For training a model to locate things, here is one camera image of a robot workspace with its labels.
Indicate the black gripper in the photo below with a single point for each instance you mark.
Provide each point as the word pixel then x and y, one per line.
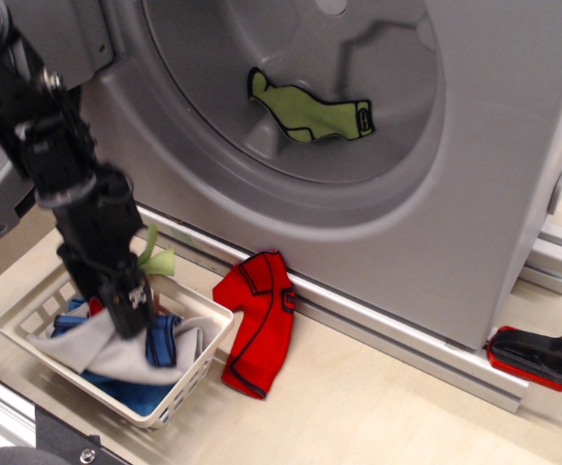
pixel 97 232

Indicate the small red garment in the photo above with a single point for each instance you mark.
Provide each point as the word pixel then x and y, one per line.
pixel 95 306

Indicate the grey cloth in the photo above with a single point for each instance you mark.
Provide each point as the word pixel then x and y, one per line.
pixel 193 336

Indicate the light green cloth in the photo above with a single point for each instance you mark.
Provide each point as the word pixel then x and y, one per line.
pixel 161 263

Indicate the dark blue miniature garment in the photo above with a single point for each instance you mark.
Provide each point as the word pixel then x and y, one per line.
pixel 95 338

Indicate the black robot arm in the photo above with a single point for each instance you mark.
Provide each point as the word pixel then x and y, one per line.
pixel 43 134

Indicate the white plastic laundry basket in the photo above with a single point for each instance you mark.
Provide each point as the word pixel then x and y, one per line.
pixel 37 310

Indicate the grey round machine door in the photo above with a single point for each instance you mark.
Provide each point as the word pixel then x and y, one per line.
pixel 73 40

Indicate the grey toy washing machine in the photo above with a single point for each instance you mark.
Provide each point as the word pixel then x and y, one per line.
pixel 466 101

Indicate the light blue cloth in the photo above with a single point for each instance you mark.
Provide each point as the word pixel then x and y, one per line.
pixel 141 399

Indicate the red miniature shirt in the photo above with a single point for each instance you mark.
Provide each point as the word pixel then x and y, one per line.
pixel 261 290

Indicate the green miniature garment in drum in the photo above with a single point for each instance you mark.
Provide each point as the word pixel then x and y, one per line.
pixel 305 118

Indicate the red black clamp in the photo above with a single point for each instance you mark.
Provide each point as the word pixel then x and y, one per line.
pixel 532 357

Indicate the black bracket with screw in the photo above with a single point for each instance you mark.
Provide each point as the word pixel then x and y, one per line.
pixel 60 438

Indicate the aluminium profile rail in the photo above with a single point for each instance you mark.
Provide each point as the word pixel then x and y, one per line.
pixel 424 282

